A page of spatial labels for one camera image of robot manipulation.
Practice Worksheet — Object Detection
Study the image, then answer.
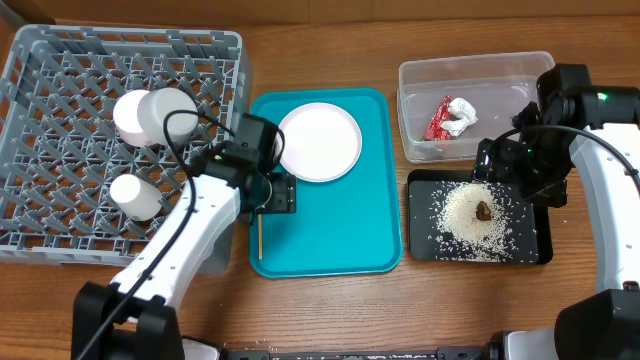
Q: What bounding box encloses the wooden chopstick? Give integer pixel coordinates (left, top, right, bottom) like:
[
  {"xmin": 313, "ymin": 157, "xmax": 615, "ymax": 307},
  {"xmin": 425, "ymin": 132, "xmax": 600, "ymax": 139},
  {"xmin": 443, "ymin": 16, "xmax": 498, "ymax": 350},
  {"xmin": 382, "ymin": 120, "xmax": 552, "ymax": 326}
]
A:
[{"xmin": 257, "ymin": 214, "xmax": 264, "ymax": 260}]

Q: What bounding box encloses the large white pink plate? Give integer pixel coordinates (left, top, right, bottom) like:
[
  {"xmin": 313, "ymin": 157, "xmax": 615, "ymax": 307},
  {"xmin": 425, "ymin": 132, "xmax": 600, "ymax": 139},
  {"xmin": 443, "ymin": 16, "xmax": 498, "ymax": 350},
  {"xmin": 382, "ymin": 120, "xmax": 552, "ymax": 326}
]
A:
[{"xmin": 279, "ymin": 102, "xmax": 363, "ymax": 183}]

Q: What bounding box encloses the grey bowl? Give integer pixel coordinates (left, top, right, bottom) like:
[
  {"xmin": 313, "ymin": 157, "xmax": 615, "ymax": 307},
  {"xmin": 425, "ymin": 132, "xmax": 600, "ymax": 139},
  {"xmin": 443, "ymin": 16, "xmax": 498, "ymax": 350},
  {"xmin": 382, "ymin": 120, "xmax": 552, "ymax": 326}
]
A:
[{"xmin": 136, "ymin": 87, "xmax": 200, "ymax": 147}]

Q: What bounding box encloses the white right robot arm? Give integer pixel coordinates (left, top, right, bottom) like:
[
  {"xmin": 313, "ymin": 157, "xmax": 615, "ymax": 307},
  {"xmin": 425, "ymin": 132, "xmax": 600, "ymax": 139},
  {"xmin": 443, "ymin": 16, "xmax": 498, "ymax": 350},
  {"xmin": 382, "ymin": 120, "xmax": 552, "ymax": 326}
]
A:
[{"xmin": 472, "ymin": 64, "xmax": 639, "ymax": 360}]

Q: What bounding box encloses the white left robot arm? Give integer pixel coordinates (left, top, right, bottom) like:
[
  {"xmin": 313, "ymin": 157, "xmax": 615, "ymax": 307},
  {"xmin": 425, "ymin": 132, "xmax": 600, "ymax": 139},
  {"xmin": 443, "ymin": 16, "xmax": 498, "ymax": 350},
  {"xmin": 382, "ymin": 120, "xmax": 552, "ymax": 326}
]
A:
[{"xmin": 71, "ymin": 114, "xmax": 296, "ymax": 360}]

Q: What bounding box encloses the black food waste tray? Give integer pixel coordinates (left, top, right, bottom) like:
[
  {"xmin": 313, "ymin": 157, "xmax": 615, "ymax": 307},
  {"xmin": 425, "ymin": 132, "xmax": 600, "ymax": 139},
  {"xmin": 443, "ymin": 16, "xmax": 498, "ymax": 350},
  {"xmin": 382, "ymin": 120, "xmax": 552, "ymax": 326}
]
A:
[{"xmin": 407, "ymin": 169, "xmax": 553, "ymax": 265}]

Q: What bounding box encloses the grey dishwasher rack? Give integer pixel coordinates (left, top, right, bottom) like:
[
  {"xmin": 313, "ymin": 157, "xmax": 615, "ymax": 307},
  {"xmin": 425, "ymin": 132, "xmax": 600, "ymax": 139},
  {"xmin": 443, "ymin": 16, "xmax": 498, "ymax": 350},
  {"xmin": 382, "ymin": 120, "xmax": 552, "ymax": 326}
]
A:
[{"xmin": 1, "ymin": 25, "xmax": 252, "ymax": 266}]

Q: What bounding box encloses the teal plastic tray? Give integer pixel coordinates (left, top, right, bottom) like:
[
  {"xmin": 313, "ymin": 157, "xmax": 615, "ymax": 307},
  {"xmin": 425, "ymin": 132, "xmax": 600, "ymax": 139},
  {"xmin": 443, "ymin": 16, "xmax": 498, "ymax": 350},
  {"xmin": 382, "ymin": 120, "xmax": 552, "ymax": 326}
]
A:
[{"xmin": 249, "ymin": 88, "xmax": 403, "ymax": 278}]

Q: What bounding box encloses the brown food chunk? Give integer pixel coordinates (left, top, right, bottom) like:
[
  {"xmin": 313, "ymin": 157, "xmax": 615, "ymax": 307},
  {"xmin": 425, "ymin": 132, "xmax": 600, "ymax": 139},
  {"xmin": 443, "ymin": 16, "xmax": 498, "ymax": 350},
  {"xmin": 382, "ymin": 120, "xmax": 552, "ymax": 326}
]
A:
[{"xmin": 476, "ymin": 201, "xmax": 492, "ymax": 221}]

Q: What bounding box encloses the crumpled white tissue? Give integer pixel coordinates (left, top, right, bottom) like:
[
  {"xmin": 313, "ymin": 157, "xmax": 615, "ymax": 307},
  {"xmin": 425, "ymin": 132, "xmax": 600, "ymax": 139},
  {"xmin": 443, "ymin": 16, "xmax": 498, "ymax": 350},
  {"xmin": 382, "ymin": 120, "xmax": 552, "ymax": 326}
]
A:
[{"xmin": 441, "ymin": 98, "xmax": 478, "ymax": 138}]

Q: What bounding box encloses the clear plastic bin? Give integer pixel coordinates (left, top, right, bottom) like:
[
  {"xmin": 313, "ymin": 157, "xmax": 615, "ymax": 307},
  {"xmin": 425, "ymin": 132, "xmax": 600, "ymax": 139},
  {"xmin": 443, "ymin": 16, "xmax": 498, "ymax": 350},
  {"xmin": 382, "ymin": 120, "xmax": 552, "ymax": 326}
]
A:
[{"xmin": 397, "ymin": 51, "xmax": 555, "ymax": 164}]

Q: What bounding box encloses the red wrapper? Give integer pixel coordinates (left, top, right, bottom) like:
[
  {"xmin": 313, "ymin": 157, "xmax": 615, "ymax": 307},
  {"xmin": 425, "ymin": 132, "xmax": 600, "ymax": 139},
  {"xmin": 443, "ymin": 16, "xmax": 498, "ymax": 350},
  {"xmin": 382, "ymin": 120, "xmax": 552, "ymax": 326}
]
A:
[{"xmin": 423, "ymin": 96, "xmax": 452, "ymax": 141}]

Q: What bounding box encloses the pile of rice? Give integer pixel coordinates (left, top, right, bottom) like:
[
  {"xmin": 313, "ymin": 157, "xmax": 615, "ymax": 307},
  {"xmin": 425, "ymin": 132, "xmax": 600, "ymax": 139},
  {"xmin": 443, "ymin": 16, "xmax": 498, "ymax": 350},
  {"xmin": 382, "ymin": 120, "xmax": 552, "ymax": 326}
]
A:
[{"xmin": 418, "ymin": 181, "xmax": 539, "ymax": 264}]

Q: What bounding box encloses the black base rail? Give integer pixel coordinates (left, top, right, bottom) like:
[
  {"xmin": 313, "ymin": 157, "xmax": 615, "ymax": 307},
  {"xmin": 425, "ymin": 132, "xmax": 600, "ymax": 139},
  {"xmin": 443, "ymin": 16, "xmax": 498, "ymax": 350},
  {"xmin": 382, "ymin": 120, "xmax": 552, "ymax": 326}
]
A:
[{"xmin": 220, "ymin": 341, "xmax": 506, "ymax": 360}]

